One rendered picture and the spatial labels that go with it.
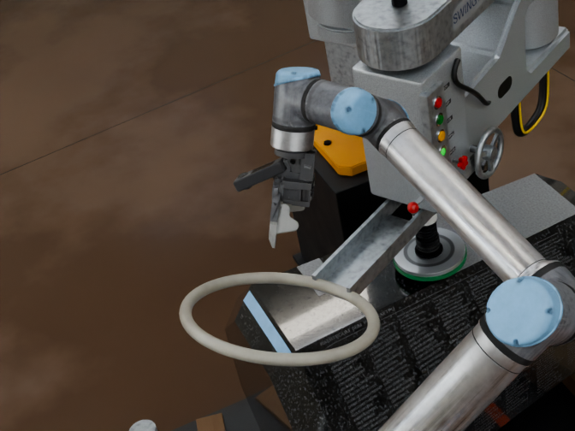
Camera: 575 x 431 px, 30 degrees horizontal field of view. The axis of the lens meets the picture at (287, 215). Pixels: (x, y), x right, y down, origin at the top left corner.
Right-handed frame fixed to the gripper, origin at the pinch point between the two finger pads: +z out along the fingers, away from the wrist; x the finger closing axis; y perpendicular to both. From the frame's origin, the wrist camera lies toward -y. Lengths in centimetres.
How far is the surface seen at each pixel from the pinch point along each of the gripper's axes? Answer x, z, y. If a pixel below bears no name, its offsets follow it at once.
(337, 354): 4.2, 28.5, 15.7
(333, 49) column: 160, -10, -3
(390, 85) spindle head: 56, -23, 20
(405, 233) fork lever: 60, 18, 28
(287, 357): -0.9, 28.3, 4.8
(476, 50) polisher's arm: 90, -27, 43
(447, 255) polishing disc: 82, 32, 42
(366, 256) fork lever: 56, 25, 19
